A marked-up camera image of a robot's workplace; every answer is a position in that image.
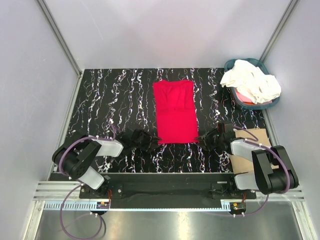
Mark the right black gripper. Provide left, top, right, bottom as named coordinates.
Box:
left=195, top=128, right=224, bottom=152

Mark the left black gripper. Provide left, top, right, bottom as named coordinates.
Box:
left=130, top=129, right=161, bottom=153

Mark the red t shirt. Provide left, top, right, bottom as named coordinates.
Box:
left=153, top=79, right=199, bottom=144

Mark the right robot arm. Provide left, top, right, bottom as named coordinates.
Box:
left=195, top=122, right=299, bottom=199

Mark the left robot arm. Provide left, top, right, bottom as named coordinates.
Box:
left=51, top=129, right=162, bottom=198

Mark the folded beige t shirt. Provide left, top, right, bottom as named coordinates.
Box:
left=229, top=128, right=272, bottom=174

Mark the pink t shirt in basket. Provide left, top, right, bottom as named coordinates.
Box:
left=235, top=90, right=261, bottom=105

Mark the white t shirt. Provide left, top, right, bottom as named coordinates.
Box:
left=220, top=59, right=282, bottom=104

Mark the teal laundry basket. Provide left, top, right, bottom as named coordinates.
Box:
left=224, top=58, right=280, bottom=110

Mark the right connector board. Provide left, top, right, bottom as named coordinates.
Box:
left=230, top=202, right=247, bottom=214

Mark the connector board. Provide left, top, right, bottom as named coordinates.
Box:
left=230, top=202, right=247, bottom=214
left=96, top=201, right=111, bottom=209

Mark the left connector board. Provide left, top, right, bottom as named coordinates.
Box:
left=96, top=201, right=111, bottom=209

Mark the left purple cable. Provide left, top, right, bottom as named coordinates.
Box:
left=59, top=123, right=117, bottom=240

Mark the slotted cable duct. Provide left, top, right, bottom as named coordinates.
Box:
left=44, top=200, right=231, bottom=212

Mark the aluminium front rail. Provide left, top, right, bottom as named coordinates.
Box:
left=33, top=181, right=305, bottom=202

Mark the left frame post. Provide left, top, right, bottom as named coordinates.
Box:
left=35, top=0, right=82, bottom=78

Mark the frame post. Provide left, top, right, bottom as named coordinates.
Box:
left=35, top=0, right=82, bottom=78
left=259, top=0, right=300, bottom=63

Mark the right frame post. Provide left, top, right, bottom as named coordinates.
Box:
left=259, top=0, right=300, bottom=63

